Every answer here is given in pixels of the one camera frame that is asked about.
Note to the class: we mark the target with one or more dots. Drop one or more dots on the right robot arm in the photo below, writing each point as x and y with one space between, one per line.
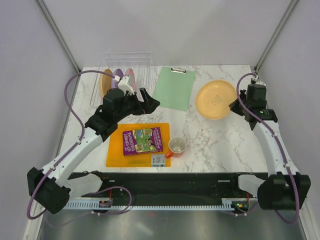
285 188

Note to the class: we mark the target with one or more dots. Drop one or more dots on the green clipboard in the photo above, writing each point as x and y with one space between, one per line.
174 87

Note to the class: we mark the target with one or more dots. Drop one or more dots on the orange cutting mat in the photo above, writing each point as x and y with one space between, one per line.
115 156

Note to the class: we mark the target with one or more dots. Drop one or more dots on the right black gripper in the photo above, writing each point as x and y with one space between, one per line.
234 107

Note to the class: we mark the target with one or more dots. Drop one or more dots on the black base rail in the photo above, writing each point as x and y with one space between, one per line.
168 188

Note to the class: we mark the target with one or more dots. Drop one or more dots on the tan plate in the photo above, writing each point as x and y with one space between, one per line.
105 82

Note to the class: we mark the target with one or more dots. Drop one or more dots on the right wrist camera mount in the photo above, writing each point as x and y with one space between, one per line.
256 80

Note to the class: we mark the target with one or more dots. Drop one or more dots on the white slotted cable duct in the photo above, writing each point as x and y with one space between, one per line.
102 204

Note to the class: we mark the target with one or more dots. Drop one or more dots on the orange-yellow plate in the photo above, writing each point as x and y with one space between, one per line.
213 99

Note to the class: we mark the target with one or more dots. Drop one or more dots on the clear wire dish rack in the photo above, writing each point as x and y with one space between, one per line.
140 62

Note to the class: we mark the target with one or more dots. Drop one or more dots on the small grey card box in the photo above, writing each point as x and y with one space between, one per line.
158 160

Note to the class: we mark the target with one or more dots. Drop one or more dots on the pink plate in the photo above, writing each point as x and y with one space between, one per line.
132 81

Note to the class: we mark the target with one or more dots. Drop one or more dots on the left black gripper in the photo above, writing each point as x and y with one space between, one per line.
147 106

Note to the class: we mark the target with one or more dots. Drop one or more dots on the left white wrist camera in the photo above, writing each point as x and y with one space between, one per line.
125 87

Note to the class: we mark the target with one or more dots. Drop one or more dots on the purple treehouse book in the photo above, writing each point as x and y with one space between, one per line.
142 141

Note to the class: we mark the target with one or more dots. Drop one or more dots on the purple plate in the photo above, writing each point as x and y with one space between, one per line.
118 74

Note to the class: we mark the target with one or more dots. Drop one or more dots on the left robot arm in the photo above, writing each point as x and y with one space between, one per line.
51 186

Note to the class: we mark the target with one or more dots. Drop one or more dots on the orange mug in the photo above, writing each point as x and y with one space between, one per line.
177 146

